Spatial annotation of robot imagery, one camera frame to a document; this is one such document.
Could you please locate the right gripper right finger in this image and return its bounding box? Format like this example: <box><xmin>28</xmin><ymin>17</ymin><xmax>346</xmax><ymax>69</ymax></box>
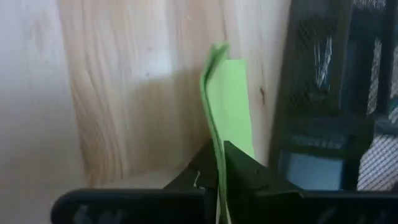
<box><xmin>223</xmin><ymin>140</ymin><xmax>302</xmax><ymax>224</ymax></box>

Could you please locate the green sticky note pad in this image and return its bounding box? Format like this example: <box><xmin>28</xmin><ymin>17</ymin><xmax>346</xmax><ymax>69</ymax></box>
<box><xmin>199</xmin><ymin>42</ymin><xmax>256</xmax><ymax>224</ymax></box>

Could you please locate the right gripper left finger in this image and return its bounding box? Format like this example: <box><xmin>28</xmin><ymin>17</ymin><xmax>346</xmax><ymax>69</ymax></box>
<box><xmin>164</xmin><ymin>139</ymin><xmax>219</xmax><ymax>224</ymax></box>

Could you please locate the black mesh desk organizer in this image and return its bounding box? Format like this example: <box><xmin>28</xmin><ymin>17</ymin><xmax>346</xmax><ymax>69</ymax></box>
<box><xmin>267</xmin><ymin>0</ymin><xmax>398</xmax><ymax>192</ymax></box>

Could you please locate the blue eraser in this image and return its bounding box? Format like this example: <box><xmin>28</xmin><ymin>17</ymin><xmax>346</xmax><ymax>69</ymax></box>
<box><xmin>284</xmin><ymin>151</ymin><xmax>345</xmax><ymax>190</ymax></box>

